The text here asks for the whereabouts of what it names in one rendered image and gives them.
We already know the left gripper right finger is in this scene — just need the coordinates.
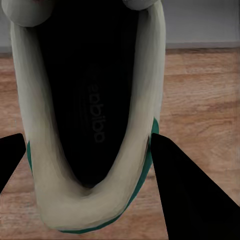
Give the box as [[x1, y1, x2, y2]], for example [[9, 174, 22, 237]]
[[150, 133, 240, 240]]

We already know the gym shoe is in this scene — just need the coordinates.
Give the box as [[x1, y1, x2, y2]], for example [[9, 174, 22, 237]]
[[1, 0, 166, 234]]

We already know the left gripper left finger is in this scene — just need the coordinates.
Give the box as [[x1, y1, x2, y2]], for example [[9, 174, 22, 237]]
[[0, 133, 26, 193]]

